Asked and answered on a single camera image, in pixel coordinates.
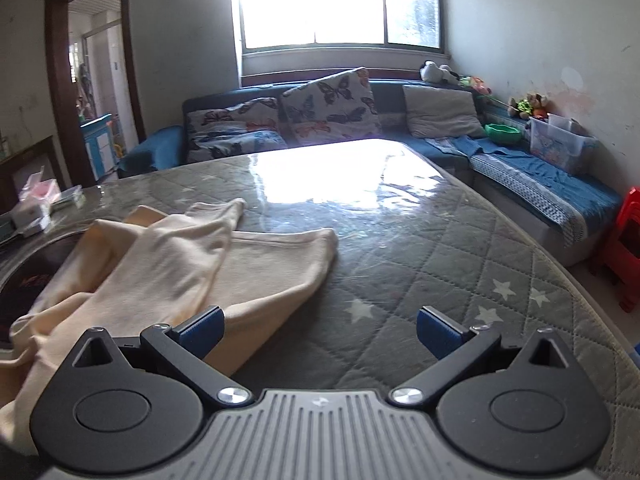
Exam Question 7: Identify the clear plastic storage box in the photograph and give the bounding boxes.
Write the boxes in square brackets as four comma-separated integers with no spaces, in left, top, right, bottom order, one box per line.
[529,114,598,176]

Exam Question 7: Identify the blue corner sofa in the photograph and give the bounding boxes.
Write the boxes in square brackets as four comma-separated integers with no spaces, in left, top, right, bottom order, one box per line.
[117,79,623,266]

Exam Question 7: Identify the black induction cooktop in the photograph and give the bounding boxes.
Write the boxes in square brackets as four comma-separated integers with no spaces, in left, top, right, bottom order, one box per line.
[1,230,84,351]

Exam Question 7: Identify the dark wooden door frame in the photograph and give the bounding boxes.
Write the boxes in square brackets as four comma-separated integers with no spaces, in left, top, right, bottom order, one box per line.
[44,0,146,188]

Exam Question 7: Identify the upright butterfly pillow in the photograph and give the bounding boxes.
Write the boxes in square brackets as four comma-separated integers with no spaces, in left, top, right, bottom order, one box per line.
[280,67,382,145]

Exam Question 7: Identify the colourful toys on sofa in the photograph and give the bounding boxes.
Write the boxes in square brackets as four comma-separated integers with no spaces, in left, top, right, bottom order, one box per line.
[459,76,491,96]

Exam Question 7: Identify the flat butterfly pillow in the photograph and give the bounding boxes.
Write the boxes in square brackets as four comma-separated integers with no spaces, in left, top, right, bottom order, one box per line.
[186,98,288,164]

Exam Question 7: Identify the white tissue box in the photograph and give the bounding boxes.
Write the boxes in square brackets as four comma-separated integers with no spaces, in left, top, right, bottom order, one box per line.
[10,167,61,237]

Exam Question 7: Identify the blue white cabinet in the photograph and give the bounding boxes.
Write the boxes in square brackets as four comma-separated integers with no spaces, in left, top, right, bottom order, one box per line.
[80,114,116,181]

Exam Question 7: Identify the cream beige garment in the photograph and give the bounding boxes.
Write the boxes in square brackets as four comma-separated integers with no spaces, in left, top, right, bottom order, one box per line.
[1,198,338,455]

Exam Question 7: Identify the red plastic stool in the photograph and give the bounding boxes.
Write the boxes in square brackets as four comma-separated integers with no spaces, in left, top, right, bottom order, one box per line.
[602,186,639,313]

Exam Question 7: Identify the green plastic bowl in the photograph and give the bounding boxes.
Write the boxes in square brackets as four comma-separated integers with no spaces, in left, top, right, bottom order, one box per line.
[485,124,522,145]

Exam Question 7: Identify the panda plush toy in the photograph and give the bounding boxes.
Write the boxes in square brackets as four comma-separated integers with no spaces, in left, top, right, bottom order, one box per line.
[420,61,459,84]

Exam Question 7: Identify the brown plush toys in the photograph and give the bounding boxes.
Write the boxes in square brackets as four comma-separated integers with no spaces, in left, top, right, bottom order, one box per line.
[506,93,549,120]

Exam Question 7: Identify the grey cushion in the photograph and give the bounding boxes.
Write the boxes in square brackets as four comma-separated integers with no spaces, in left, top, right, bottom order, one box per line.
[402,84,485,139]

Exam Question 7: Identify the window with green frame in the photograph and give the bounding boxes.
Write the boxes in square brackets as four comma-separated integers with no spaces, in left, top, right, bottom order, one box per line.
[240,0,444,51]

